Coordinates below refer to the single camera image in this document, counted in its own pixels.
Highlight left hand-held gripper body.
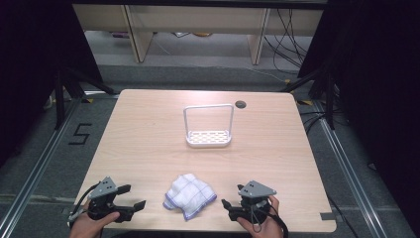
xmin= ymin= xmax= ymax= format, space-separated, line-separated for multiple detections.
xmin=86 ymin=177 xmax=135 ymax=223

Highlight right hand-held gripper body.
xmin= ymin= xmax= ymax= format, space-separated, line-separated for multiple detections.
xmin=227 ymin=179 xmax=277 ymax=226

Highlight white cloth with purple edge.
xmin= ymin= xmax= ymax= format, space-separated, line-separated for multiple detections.
xmin=162 ymin=173 xmax=218 ymax=222

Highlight white rack with handle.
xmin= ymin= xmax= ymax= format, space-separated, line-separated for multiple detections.
xmin=182 ymin=103 xmax=236 ymax=149

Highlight person's left hand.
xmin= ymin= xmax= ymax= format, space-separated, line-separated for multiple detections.
xmin=68 ymin=211 xmax=121 ymax=238

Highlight person's right hand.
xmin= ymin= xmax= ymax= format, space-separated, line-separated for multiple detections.
xmin=236 ymin=195 xmax=285 ymax=238

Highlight black metal stand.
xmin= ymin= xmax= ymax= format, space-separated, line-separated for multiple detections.
xmin=53 ymin=65 xmax=117 ymax=131
xmin=280 ymin=65 xmax=339 ymax=131

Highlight black curtain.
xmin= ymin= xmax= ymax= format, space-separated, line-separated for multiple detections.
xmin=0 ymin=0 xmax=104 ymax=168
xmin=296 ymin=0 xmax=420 ymax=229

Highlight beige desk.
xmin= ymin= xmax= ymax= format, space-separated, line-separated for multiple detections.
xmin=72 ymin=3 xmax=325 ymax=65

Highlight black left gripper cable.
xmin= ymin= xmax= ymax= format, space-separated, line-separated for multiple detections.
xmin=67 ymin=181 xmax=101 ymax=229

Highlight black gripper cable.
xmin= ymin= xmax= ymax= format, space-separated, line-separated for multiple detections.
xmin=67 ymin=181 xmax=101 ymax=229
xmin=263 ymin=203 xmax=290 ymax=238

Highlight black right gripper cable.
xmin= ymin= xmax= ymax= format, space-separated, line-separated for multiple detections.
xmin=263 ymin=203 xmax=290 ymax=238

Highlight aluminium floor rail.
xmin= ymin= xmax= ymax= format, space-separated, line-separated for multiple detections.
xmin=0 ymin=95 xmax=84 ymax=238
xmin=313 ymin=98 xmax=391 ymax=238

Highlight black floor cables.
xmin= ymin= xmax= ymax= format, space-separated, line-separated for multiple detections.
xmin=262 ymin=8 xmax=315 ymax=74

